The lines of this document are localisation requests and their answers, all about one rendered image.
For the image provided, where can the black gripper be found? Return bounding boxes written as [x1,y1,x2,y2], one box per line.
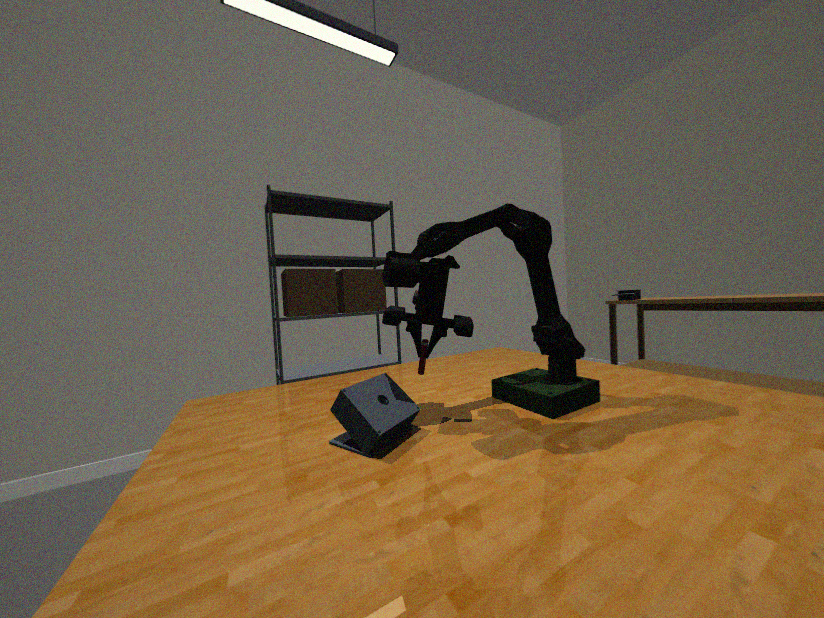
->
[382,287,474,359]

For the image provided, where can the dark red cylinder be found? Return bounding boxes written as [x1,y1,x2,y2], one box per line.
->
[418,339,429,375]

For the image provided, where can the dark grey sloped panel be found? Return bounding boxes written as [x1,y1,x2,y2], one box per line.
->
[329,373,421,458]

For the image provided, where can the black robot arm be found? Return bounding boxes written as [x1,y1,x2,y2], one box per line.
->
[382,204,585,385]

